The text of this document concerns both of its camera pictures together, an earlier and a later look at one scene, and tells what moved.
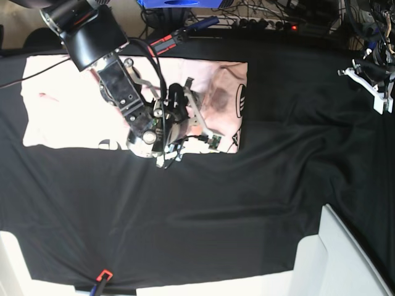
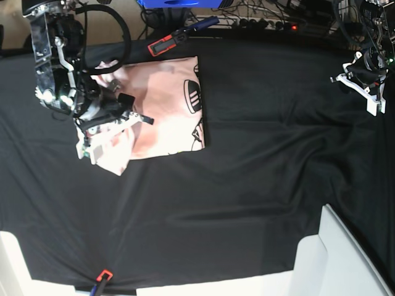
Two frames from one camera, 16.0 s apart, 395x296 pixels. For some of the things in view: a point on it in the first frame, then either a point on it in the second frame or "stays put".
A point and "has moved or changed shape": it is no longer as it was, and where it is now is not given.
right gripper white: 377,79 → 373,105
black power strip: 249,22 stays put
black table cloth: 312,137 stays put
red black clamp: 169,42 stays put
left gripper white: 178,119 → 107,145
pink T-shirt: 63,106 has moved or changed shape
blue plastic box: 179,4 stays put
